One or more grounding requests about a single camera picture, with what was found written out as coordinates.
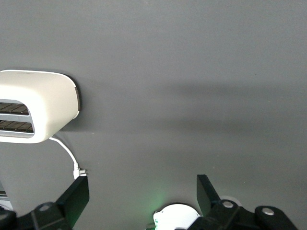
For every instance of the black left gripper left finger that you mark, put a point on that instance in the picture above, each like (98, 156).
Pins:
(74, 198)

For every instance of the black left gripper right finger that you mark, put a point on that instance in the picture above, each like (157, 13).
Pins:
(208, 201)

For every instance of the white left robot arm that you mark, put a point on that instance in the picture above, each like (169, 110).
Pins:
(175, 215)

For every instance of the white two-slot toaster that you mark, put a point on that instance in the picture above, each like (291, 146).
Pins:
(48, 103)

